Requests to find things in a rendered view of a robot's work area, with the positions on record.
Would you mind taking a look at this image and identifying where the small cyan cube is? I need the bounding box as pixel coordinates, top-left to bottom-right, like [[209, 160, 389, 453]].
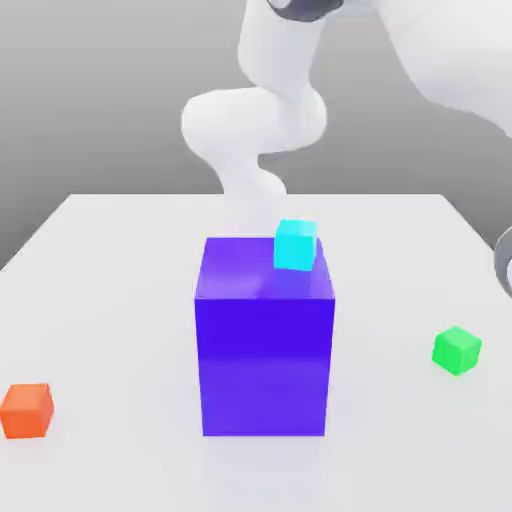
[[272, 218, 319, 273]]

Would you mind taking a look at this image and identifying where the small green cube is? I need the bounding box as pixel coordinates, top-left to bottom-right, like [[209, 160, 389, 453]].
[[431, 324, 483, 377]]

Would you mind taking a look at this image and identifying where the small orange cube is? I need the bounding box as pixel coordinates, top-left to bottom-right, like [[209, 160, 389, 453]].
[[0, 382, 56, 440]]

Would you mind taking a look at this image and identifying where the large purple box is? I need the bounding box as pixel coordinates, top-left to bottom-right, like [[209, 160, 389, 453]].
[[193, 236, 336, 438]]

